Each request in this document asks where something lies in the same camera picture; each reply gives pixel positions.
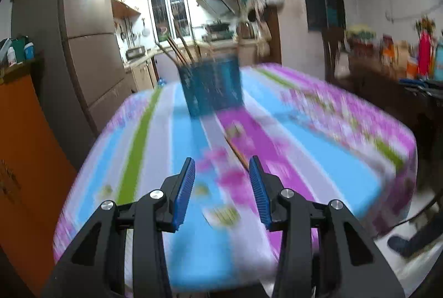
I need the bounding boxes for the blue bottle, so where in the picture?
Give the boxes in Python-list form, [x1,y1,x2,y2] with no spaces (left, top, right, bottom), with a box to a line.
[434,37,443,81]

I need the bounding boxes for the black wok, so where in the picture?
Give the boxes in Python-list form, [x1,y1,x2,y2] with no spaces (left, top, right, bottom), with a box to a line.
[204,23,231,34]

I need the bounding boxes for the pile of cloth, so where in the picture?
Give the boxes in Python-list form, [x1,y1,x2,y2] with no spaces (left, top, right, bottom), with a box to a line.
[346,25,376,50]

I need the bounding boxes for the blue perforated utensil holder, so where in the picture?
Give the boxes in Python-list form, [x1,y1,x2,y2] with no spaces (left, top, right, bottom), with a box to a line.
[178,54,244,117]

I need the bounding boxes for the hanging cloth bags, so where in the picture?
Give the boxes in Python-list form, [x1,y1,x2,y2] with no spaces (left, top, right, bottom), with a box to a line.
[256,21,271,56]

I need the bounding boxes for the grey refrigerator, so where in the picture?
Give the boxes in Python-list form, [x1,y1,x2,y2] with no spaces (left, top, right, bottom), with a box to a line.
[10,0,139,136]

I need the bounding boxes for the green container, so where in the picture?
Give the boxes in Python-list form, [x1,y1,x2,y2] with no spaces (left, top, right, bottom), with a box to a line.
[12,37,28,61]

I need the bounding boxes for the person's leg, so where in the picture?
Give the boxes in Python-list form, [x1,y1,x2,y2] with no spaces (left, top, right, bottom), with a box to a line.
[388,211,443,259]

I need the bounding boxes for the wall cable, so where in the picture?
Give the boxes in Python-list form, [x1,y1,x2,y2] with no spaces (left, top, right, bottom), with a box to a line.
[384,2,443,22]

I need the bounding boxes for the dark wooden side table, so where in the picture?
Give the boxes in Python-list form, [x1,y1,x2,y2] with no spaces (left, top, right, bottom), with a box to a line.
[336,73,443,133]

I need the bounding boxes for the dark wooden chair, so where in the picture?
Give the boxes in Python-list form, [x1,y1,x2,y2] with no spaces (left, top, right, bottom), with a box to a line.
[322,26,350,84]

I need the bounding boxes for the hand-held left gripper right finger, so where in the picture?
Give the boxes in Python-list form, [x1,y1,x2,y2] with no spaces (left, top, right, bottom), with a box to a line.
[248,156,405,298]

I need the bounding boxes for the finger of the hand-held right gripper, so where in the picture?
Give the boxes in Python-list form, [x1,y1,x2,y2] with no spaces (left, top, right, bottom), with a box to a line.
[399,77,430,86]

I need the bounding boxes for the beige kitchen counter cabinets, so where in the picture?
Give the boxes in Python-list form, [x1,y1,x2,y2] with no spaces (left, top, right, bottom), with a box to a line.
[123,38,267,93]

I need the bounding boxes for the long wooden chopstick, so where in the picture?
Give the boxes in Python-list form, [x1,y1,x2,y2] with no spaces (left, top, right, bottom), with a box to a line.
[225,135,250,169]

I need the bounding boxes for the orange wooden cabinet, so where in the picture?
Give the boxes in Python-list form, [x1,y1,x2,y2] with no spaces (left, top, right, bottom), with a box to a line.
[0,56,78,295]

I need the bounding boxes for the orange cup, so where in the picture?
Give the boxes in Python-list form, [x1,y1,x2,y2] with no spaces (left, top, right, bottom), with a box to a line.
[406,56,419,79]

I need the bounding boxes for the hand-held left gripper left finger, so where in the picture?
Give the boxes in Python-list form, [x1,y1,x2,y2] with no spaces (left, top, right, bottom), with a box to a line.
[41,157,196,298]

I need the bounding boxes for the kitchen window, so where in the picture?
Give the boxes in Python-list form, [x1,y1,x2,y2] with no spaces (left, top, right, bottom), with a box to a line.
[149,0,191,39]

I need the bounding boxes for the red thermos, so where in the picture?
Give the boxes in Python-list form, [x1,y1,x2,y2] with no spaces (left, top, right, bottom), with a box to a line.
[418,32,433,77]

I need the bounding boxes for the steel range hood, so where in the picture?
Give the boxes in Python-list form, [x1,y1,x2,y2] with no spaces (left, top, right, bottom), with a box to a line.
[197,0,239,18]

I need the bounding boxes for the dried flowers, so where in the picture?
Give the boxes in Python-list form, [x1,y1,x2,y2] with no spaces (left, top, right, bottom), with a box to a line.
[415,17,437,32]

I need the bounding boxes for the toaster oven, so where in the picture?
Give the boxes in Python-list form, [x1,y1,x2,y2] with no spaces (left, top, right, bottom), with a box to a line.
[125,46,146,60]

